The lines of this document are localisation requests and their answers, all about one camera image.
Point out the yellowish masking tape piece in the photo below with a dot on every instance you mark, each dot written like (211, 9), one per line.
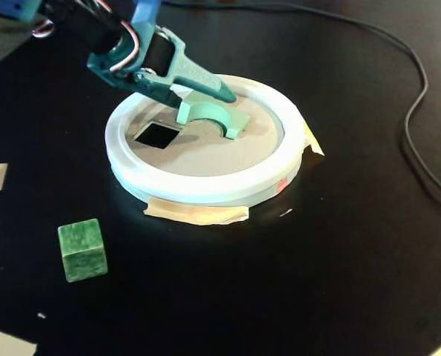
(314, 146)

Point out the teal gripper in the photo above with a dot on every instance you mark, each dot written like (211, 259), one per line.
(183, 68)

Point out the long beige masking tape strip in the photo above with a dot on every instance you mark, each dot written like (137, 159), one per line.
(194, 215)

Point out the large pale tape piece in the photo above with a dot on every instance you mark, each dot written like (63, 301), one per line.
(5, 345)

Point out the thin white sliver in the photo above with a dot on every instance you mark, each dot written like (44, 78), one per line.
(285, 212)

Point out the light green U shape block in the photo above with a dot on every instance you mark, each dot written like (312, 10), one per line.
(238, 122)

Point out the green wooden cube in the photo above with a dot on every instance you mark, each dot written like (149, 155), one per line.
(83, 256)

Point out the white round shape sorter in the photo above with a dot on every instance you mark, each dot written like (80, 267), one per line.
(205, 185)

